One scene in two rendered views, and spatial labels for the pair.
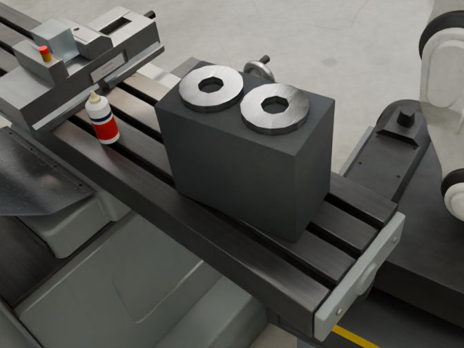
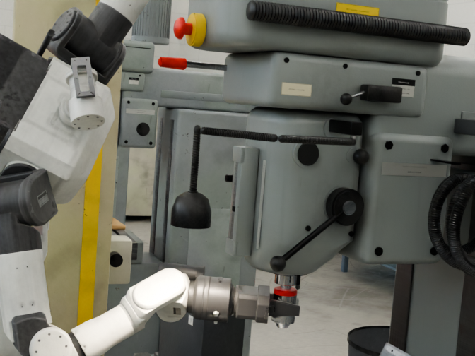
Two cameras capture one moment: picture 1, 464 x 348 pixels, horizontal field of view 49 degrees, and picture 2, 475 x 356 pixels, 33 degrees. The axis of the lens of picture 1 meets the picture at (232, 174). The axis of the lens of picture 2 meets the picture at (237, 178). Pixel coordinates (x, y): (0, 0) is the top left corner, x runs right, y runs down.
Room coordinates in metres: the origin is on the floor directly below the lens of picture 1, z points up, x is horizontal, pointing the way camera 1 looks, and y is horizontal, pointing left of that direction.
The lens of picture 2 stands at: (2.39, 0.69, 1.64)
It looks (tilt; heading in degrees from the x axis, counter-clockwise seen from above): 6 degrees down; 199
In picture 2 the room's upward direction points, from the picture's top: 4 degrees clockwise
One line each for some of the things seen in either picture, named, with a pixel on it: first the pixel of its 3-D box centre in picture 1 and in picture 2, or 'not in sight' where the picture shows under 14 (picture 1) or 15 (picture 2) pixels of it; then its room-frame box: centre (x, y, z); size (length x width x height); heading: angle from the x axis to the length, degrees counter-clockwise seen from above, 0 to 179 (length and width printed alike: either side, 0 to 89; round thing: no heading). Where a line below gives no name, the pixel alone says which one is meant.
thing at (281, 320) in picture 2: not in sight; (283, 307); (0.86, 0.27, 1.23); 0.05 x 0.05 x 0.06
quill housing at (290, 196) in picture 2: not in sight; (296, 189); (0.86, 0.28, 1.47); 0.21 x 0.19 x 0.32; 43
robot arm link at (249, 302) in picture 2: not in sight; (239, 302); (0.89, 0.19, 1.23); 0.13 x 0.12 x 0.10; 18
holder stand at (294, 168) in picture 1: (247, 147); (200, 337); (0.54, -0.03, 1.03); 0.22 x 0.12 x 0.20; 52
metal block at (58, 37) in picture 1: (55, 42); not in sight; (0.90, 0.30, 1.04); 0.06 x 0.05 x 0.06; 43
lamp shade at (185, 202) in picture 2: not in sight; (191, 208); (1.07, 0.14, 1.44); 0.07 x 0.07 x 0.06
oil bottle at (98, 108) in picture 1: (101, 114); not in sight; (0.72, 0.22, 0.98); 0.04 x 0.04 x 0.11
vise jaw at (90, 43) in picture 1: (81, 36); not in sight; (0.93, 0.26, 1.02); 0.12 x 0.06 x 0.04; 43
